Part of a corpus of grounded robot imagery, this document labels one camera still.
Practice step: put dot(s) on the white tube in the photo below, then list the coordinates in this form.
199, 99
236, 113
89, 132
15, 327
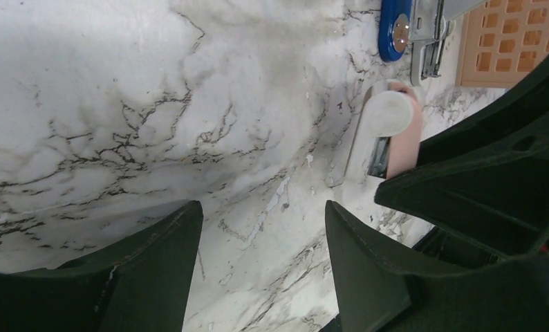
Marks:
426, 60

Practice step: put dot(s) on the small white brown eraser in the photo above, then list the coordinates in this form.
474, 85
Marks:
388, 133

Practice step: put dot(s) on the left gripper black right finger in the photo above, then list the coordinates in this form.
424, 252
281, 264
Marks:
382, 285

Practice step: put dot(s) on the peach plastic desk organizer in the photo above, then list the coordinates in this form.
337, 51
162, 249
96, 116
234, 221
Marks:
502, 41

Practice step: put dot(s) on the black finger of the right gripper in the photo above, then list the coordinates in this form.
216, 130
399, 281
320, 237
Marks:
486, 179

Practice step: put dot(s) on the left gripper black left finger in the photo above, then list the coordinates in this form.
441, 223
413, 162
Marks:
140, 283

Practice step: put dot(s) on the blue stapler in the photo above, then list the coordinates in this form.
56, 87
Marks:
415, 23

